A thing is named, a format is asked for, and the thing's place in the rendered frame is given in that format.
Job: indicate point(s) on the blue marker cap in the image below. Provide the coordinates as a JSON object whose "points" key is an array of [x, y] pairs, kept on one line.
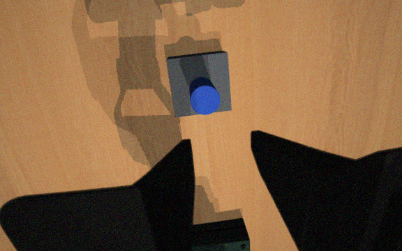
{"points": [[204, 97]]}

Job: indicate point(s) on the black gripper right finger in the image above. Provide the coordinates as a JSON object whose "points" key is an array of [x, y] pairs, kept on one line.
{"points": [[328, 202]]}

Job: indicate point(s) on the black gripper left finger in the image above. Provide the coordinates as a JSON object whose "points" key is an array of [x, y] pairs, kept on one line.
{"points": [[155, 213]]}

